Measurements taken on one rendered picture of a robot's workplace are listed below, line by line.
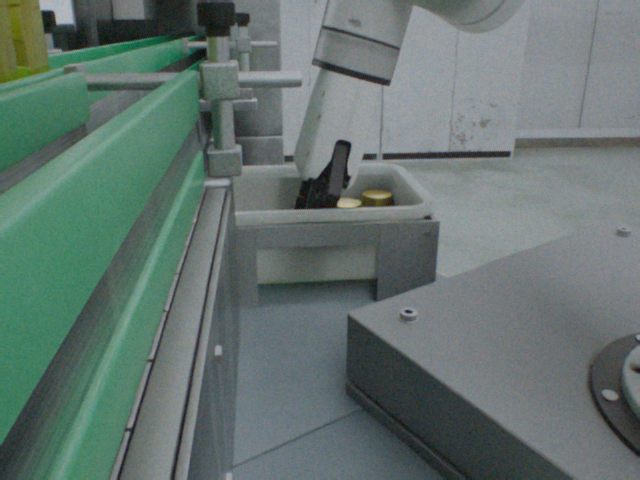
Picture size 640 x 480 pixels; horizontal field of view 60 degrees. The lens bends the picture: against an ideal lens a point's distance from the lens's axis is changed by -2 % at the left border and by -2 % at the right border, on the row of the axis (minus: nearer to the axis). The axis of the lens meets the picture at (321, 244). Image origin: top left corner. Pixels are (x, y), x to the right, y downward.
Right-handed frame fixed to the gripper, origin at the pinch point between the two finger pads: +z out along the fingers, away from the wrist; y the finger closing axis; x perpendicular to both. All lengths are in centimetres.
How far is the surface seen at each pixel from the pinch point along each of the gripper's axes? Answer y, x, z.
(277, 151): -74, 3, 8
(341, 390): 19.8, 1.4, 5.3
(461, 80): -345, 149, -19
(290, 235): 6.6, -2.8, -0.8
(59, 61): -11.8, -28.3, -8.3
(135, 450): 39.1, -11.2, -4.6
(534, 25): -389, 211, -75
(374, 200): -5.2, 7.3, -2.6
